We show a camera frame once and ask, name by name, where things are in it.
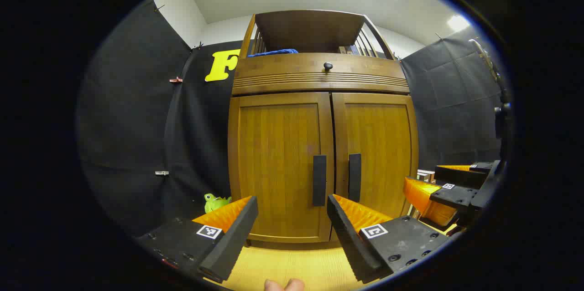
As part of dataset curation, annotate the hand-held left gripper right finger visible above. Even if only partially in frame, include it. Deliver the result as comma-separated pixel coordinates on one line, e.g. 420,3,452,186
327,194,452,284

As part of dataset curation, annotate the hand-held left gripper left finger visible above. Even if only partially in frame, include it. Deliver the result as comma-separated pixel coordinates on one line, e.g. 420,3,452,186
137,195,259,284

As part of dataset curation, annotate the wooden shoe cabinet door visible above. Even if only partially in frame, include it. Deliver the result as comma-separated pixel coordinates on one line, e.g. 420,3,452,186
332,93,419,218
228,93,334,242

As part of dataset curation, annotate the wooden double-door shoe cabinet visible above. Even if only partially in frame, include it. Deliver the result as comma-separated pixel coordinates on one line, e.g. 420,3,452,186
227,10,419,244

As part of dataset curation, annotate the wooden cabinet drawer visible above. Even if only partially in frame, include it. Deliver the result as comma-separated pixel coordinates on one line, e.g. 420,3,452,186
232,52,410,96

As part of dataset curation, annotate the green frog plush toy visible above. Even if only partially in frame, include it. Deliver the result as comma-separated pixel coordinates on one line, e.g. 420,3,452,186
204,193,232,214

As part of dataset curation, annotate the small ceiling light panel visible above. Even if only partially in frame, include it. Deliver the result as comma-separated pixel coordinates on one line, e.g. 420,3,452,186
447,14,470,32

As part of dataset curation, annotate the blue cloth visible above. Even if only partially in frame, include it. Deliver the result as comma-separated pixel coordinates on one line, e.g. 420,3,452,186
248,48,299,58

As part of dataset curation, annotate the grey cable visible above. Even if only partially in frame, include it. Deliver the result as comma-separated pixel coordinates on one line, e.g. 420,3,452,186
469,38,509,104

